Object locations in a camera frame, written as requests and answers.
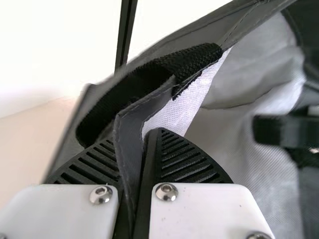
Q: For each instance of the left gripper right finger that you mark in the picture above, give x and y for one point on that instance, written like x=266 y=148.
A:
x=199 y=211

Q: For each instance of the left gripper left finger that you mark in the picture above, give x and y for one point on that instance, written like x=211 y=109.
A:
x=62 y=211

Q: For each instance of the black post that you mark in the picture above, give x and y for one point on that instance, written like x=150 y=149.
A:
x=125 y=32

